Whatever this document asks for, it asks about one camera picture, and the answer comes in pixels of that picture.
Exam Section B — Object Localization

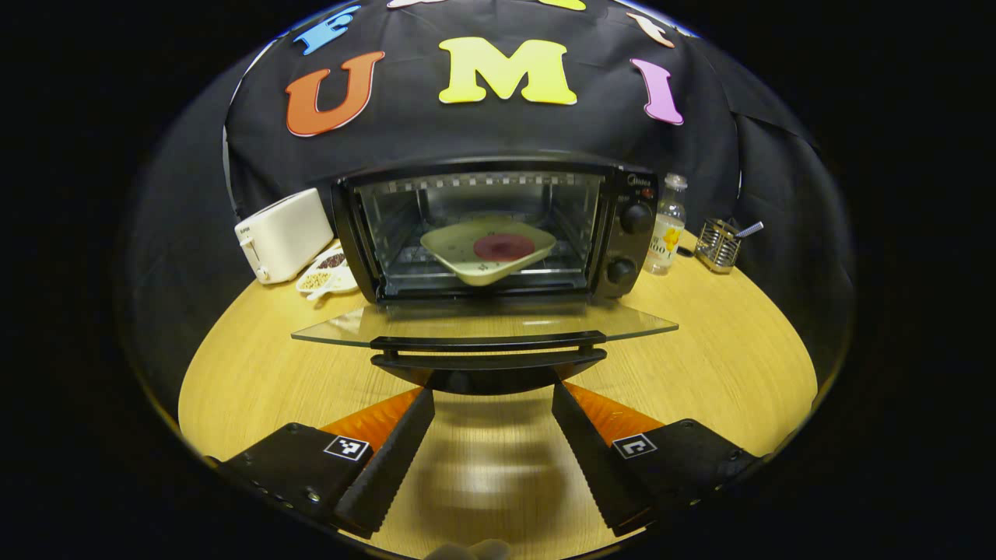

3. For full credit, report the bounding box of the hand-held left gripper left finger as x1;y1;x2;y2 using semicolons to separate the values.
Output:
206;387;437;540

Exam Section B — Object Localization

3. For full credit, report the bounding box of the white divided bean dish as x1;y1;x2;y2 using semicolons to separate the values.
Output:
296;245;360;302

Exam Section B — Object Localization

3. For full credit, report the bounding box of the clear glass bottle yellow label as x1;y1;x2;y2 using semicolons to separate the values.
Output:
643;173;689;276

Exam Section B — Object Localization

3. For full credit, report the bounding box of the metal wire utensil holder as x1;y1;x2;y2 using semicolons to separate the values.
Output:
695;219;742;275

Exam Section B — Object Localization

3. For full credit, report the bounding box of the white toaster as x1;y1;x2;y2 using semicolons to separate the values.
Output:
234;187;335;285

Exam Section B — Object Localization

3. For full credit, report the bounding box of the cream square plate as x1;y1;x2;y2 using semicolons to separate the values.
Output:
420;218;557;287

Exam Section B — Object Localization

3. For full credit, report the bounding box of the black electric oven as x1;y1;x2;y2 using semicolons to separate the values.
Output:
292;152;679;396

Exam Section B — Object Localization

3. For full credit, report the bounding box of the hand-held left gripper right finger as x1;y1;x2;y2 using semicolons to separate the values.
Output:
551;381;767;537

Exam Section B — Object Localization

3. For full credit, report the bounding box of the pink round food slice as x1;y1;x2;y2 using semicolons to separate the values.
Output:
473;233;536;263

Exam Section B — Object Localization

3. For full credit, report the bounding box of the black backdrop cloth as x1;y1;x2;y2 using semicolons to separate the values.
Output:
132;0;853;374

